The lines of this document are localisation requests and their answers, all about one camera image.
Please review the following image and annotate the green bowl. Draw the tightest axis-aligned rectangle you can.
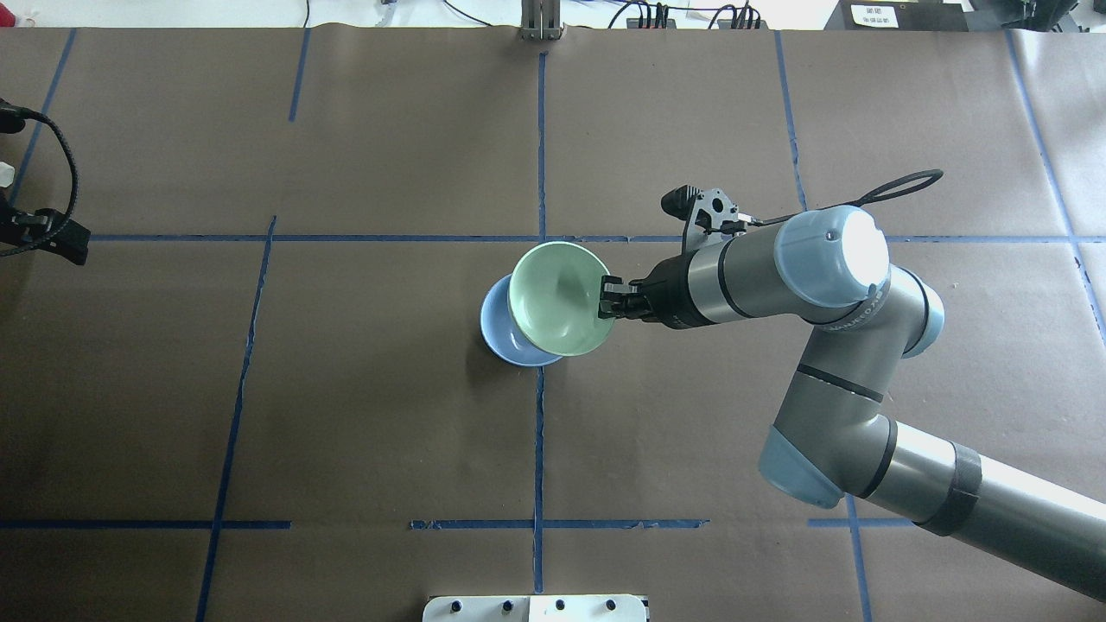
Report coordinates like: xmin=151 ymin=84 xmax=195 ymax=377
xmin=508 ymin=241 xmax=613 ymax=357

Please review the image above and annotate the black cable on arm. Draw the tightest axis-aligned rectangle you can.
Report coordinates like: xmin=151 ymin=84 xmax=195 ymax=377
xmin=743 ymin=169 xmax=945 ymax=227

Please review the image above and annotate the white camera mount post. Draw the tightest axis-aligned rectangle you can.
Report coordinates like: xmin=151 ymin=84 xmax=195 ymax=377
xmin=422 ymin=593 xmax=651 ymax=621

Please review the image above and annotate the blue bowl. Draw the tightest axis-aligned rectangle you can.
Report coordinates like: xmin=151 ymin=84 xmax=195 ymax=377
xmin=480 ymin=273 xmax=562 ymax=369

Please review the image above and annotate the aluminium frame post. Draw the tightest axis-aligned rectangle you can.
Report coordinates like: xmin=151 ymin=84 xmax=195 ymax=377
xmin=520 ymin=0 xmax=563 ymax=41

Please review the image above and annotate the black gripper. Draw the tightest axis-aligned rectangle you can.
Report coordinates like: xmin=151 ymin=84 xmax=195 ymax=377
xmin=598 ymin=258 xmax=692 ymax=329

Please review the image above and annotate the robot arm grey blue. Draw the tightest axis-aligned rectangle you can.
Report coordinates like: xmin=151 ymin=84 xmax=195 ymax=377
xmin=598 ymin=205 xmax=1105 ymax=600

